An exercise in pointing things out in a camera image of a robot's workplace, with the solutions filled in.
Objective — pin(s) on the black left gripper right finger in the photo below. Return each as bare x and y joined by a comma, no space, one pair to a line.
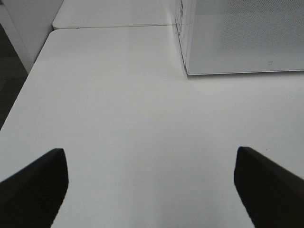
272,196

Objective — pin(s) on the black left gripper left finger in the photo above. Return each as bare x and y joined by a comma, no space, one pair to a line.
32,197

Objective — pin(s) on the white microwave door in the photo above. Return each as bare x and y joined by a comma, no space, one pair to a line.
245,36

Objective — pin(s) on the white microwave oven body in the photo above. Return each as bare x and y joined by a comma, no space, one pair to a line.
184,18

